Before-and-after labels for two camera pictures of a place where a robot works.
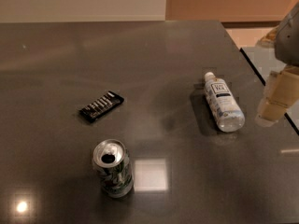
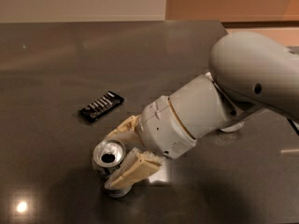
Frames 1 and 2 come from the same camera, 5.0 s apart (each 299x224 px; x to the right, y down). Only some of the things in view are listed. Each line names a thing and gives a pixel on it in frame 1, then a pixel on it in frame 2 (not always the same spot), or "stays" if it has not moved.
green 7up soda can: x=112 y=161 stays
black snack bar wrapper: x=101 y=105 stays
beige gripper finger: x=282 y=90 -> x=137 y=164
